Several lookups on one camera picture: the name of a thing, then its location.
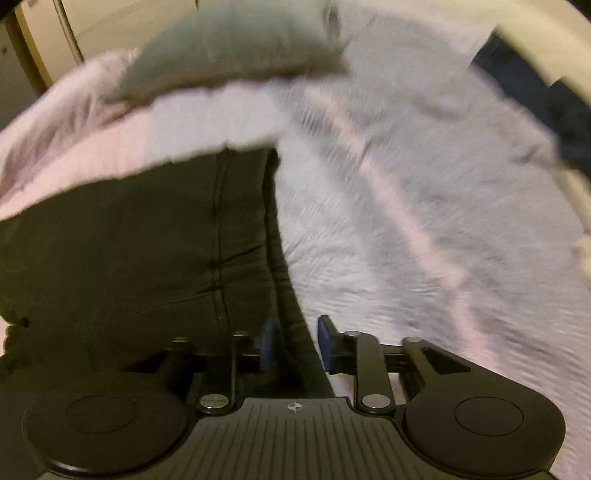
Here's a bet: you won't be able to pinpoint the pink quilted bedspread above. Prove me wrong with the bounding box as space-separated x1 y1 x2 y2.
0 0 591 476

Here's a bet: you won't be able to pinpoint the grey pillow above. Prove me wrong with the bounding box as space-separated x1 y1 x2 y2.
104 0 352 105

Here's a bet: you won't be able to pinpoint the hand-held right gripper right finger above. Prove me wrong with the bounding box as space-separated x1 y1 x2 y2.
317 315 472 414

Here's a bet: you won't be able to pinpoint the cream panelled wardrobe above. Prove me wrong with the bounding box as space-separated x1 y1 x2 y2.
19 0 155 88

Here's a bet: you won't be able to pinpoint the dark blue clothes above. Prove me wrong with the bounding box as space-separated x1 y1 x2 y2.
471 32 591 169

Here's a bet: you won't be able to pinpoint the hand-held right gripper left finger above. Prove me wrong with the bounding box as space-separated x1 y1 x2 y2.
124 318 283 414

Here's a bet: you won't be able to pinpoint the black pants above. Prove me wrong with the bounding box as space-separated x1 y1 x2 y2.
0 145 336 403

